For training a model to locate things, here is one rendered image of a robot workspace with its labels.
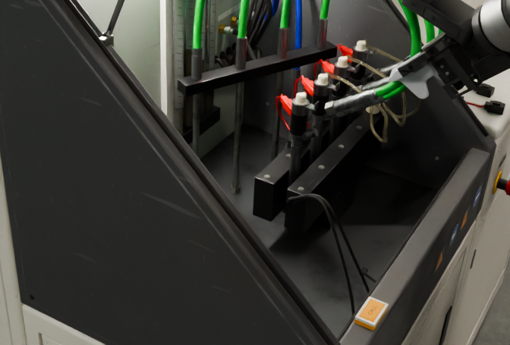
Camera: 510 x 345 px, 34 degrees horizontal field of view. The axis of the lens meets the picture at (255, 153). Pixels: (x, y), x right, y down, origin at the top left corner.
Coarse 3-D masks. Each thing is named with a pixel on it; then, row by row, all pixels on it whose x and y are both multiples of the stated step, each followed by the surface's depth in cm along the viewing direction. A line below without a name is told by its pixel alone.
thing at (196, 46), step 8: (200, 0) 133; (400, 0) 116; (200, 8) 134; (408, 8) 115; (200, 16) 135; (408, 16) 116; (416, 16) 116; (200, 24) 136; (416, 24) 116; (200, 32) 137; (416, 32) 117; (200, 40) 138; (416, 40) 117; (192, 48) 139; (200, 48) 139; (416, 48) 118; (384, 88) 123; (392, 88) 123
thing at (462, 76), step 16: (480, 32) 103; (448, 48) 109; (464, 48) 109; (480, 48) 107; (496, 48) 103; (432, 64) 113; (448, 64) 111; (464, 64) 109; (480, 64) 108; (496, 64) 106; (448, 80) 113; (464, 80) 109; (480, 80) 109
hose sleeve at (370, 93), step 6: (366, 90) 126; (372, 90) 125; (348, 96) 128; (354, 96) 127; (360, 96) 126; (366, 96) 125; (372, 96) 125; (336, 102) 129; (342, 102) 128; (348, 102) 127; (354, 102) 127; (360, 102) 126; (366, 102) 126; (336, 108) 129; (342, 108) 129; (348, 108) 128
